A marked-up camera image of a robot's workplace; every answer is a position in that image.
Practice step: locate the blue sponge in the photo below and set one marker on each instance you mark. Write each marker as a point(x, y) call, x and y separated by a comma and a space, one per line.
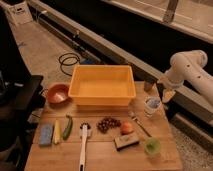
point(46, 132)

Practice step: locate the black eraser block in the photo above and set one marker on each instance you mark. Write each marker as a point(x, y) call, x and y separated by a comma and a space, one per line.
point(125, 141)

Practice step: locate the peach fruit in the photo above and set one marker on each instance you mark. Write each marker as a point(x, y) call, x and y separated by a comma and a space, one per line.
point(126, 128)

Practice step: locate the green plastic cup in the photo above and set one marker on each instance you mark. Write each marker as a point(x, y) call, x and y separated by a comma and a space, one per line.
point(152, 146)

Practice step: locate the orange bowl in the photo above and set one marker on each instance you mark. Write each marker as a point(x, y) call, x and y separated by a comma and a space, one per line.
point(57, 93)

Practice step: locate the yellow corn cob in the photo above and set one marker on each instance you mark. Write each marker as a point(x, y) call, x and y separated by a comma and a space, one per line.
point(57, 132)

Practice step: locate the yellow plastic tub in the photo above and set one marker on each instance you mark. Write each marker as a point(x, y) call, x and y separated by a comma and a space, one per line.
point(105, 85)

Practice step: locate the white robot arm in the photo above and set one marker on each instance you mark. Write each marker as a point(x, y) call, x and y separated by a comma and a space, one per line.
point(189, 66)

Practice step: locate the white box on floor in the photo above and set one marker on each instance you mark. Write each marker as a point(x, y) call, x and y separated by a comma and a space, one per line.
point(19, 13)

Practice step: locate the green cucumber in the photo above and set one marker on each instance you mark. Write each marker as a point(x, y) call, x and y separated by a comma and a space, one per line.
point(68, 128)

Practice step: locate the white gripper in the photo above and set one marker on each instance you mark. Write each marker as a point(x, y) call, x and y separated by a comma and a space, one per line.
point(167, 90)

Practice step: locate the metal fork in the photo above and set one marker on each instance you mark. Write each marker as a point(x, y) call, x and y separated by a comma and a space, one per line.
point(135, 118)

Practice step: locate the bunch of dark grapes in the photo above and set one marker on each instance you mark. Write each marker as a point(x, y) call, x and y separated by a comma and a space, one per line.
point(108, 123)

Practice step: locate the clear glass cup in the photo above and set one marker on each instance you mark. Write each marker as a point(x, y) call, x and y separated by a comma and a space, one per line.
point(151, 105)

